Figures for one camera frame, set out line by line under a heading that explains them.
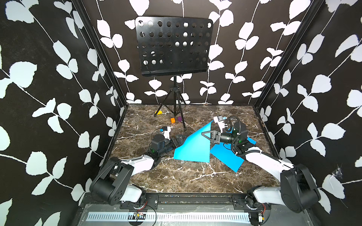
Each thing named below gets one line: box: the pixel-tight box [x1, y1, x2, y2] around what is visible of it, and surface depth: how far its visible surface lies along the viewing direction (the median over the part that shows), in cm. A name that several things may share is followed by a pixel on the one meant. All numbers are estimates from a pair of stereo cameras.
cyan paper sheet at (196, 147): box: [173, 120, 213, 163], surface depth 79 cm
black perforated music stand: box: [135, 16, 214, 131], surface depth 71 cm
